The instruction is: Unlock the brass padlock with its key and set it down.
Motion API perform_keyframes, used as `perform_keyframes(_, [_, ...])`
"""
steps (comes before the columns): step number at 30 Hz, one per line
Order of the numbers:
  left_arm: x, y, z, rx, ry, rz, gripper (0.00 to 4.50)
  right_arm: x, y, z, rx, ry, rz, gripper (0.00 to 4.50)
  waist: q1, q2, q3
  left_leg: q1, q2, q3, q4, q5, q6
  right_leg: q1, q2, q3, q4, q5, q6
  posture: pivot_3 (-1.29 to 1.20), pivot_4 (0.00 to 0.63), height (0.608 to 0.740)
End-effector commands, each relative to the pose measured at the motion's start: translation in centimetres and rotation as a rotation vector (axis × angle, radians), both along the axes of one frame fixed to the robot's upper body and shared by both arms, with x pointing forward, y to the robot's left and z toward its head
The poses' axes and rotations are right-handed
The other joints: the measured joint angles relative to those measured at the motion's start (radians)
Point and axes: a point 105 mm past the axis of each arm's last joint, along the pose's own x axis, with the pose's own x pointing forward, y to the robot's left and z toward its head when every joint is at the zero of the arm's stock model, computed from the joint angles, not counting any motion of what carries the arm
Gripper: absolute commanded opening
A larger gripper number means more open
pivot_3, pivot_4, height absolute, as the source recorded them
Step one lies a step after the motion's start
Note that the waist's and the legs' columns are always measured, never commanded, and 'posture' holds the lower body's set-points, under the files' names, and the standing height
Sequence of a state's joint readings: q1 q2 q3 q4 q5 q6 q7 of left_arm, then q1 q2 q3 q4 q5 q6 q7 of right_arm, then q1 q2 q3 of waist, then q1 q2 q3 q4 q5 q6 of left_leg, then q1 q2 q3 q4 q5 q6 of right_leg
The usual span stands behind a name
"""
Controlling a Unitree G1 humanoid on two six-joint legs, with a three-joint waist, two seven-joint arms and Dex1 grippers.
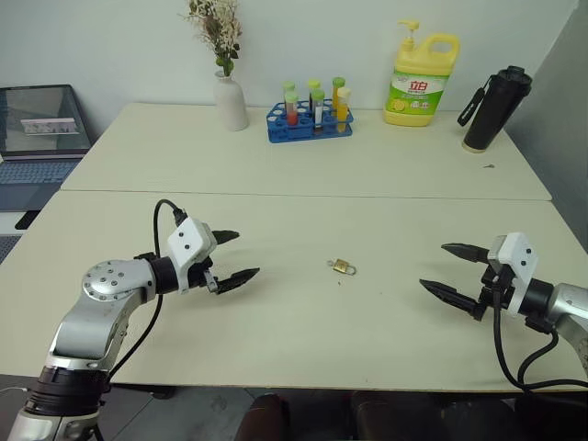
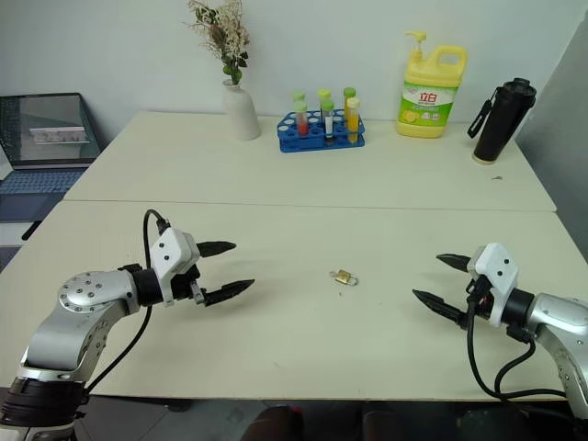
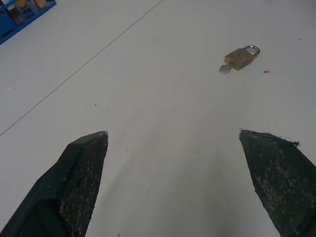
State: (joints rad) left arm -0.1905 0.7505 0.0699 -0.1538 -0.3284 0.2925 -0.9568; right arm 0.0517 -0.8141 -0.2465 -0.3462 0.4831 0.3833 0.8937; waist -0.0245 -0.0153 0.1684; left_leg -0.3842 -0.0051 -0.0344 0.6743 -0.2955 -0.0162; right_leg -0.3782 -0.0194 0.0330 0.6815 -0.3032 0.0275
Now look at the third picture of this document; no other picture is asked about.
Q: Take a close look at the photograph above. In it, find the blue plastic organizer tray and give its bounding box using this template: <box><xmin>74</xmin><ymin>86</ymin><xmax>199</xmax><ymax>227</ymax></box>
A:
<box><xmin>0</xmin><ymin>0</ymin><xmax>57</xmax><ymax>45</ymax></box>

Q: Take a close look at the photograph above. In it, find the brass padlock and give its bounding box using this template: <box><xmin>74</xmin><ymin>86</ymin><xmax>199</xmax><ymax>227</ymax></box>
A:
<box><xmin>224</xmin><ymin>45</ymin><xmax>261</xmax><ymax>71</ymax></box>

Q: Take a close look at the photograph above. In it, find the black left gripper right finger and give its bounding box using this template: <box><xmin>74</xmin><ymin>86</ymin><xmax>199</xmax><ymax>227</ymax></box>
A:
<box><xmin>238</xmin><ymin>128</ymin><xmax>316</xmax><ymax>237</ymax></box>

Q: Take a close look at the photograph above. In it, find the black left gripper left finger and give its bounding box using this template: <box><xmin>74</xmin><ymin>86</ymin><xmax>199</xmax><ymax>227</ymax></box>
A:
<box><xmin>0</xmin><ymin>130</ymin><xmax>109</xmax><ymax>237</ymax></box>

